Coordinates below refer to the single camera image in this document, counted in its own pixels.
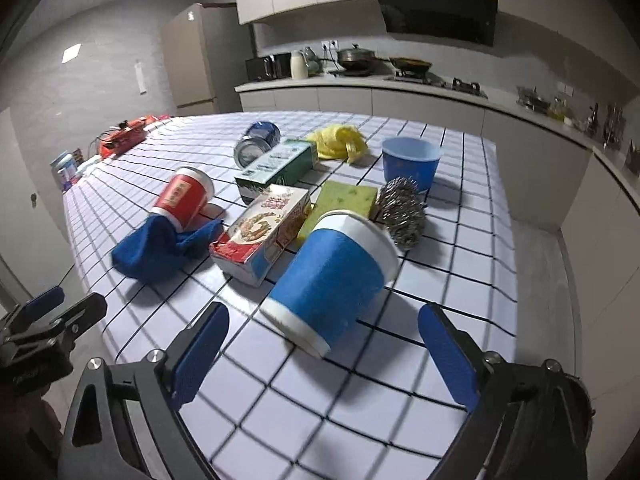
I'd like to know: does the yellow-green sponge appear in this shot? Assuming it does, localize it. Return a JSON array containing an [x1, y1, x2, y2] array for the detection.
[[297, 181, 379, 241]]

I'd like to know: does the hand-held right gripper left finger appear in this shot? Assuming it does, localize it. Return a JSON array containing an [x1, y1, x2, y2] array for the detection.
[[57, 302, 231, 480]]

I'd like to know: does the black range hood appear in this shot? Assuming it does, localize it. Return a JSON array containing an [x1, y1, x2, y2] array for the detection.
[[370, 0, 498, 47]]

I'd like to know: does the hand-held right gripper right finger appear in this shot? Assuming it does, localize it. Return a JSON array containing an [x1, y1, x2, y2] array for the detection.
[[418, 303, 596, 480]]

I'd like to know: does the metal dish rack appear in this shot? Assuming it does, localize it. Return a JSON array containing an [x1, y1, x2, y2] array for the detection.
[[517, 86, 551, 111]]

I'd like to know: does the green milk carton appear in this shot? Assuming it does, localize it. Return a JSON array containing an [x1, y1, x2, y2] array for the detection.
[[234, 139, 321, 206]]

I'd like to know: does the yellow cloth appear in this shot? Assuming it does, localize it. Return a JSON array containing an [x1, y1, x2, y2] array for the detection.
[[305, 124, 369, 165]]

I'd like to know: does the wok with lid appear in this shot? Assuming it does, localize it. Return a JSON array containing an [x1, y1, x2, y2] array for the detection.
[[336, 44, 377, 71]]

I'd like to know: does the beige refrigerator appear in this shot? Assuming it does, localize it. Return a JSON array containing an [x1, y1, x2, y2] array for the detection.
[[160, 2, 258, 116]]

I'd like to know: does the black microwave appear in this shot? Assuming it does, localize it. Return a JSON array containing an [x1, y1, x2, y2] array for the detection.
[[245, 52, 292, 82]]

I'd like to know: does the blue cloth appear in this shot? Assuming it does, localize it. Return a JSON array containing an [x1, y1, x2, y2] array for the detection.
[[111, 215, 224, 281]]

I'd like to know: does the steel wool scourer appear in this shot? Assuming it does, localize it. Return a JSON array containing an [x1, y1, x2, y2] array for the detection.
[[372, 176, 427, 251]]

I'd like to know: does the frying pan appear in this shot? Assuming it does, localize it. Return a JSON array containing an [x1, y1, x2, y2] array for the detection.
[[389, 56, 433, 73]]

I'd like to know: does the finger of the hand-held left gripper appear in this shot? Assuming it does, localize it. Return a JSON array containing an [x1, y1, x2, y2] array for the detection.
[[0, 285, 66, 337], [30, 292, 108, 349]]

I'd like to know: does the blue drink can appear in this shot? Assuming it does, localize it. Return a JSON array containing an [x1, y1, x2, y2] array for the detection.
[[233, 121, 282, 170]]

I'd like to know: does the gas stove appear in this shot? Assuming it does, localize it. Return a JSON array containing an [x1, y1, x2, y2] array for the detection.
[[385, 72, 488, 98]]

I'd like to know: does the red cookie box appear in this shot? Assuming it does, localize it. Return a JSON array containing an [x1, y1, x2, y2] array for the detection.
[[209, 183, 312, 288]]

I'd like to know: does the blue and white paper cup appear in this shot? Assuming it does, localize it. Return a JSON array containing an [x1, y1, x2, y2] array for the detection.
[[260, 209, 401, 358]]

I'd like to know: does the white and blue container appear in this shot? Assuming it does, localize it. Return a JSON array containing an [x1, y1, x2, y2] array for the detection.
[[50, 147, 83, 191]]

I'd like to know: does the knife rack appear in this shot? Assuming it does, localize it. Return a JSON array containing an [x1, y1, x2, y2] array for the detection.
[[602, 102, 626, 146]]

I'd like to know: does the red electronic device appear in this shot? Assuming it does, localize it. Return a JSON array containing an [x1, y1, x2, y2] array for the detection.
[[97, 116, 156, 158]]

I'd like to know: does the blue plastic bowl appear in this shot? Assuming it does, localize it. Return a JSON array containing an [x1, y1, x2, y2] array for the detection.
[[382, 136, 443, 193]]

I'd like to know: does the red paper cup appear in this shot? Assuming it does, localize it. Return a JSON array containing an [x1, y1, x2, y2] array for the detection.
[[152, 166, 216, 235]]

